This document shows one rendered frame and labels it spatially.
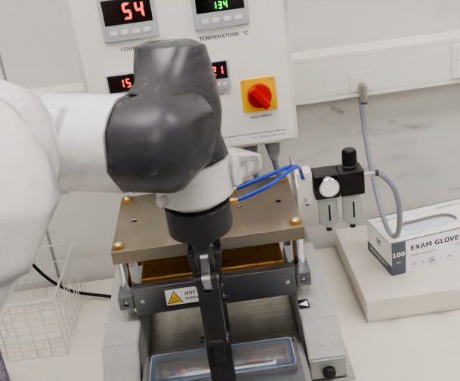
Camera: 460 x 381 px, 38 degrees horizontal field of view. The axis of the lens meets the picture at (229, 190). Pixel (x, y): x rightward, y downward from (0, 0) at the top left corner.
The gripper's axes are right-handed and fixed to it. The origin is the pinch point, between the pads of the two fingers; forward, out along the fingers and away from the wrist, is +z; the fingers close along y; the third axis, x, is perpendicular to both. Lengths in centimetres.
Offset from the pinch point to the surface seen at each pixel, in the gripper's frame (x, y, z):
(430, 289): 40, -38, 23
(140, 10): -5.7, -33.7, -36.3
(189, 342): -5.2, -14.2, 9.9
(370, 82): 35, -63, -11
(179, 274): -4.8, -13.1, -2.9
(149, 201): -9.0, -27.6, -8.1
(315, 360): 12.1, -2.3, 6.7
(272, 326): 7.5, -15.5, 9.9
